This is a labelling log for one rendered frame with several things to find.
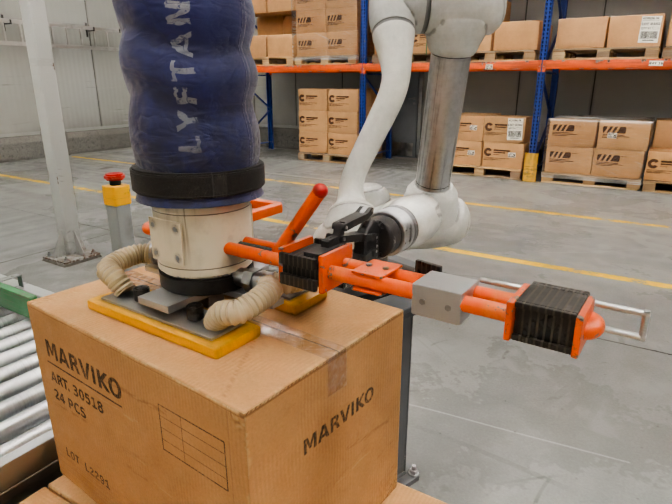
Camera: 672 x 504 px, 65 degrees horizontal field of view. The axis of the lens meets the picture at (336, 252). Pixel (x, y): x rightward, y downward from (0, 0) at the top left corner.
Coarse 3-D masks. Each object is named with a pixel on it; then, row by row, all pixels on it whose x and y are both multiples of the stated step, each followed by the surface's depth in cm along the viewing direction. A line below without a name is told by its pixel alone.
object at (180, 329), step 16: (144, 288) 94; (96, 304) 95; (112, 304) 94; (128, 304) 93; (192, 304) 87; (128, 320) 90; (144, 320) 88; (160, 320) 87; (176, 320) 87; (192, 320) 86; (160, 336) 86; (176, 336) 83; (192, 336) 82; (208, 336) 81; (224, 336) 82; (240, 336) 83; (256, 336) 86; (208, 352) 80; (224, 352) 80
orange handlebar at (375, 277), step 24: (264, 216) 113; (264, 240) 90; (360, 264) 79; (384, 264) 77; (360, 288) 75; (384, 288) 72; (408, 288) 70; (480, 288) 69; (480, 312) 65; (504, 312) 63
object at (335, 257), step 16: (304, 240) 84; (320, 240) 86; (288, 256) 78; (304, 256) 77; (320, 256) 76; (336, 256) 79; (288, 272) 80; (304, 272) 78; (320, 272) 77; (304, 288) 78; (320, 288) 77
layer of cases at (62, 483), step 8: (56, 480) 111; (64, 480) 111; (56, 488) 109; (64, 488) 109; (72, 488) 109; (400, 488) 109; (408, 488) 109; (32, 496) 107; (40, 496) 107; (48, 496) 107; (56, 496) 107; (64, 496) 107; (72, 496) 107; (80, 496) 107; (88, 496) 107; (392, 496) 107; (400, 496) 107; (408, 496) 107; (416, 496) 107; (424, 496) 107
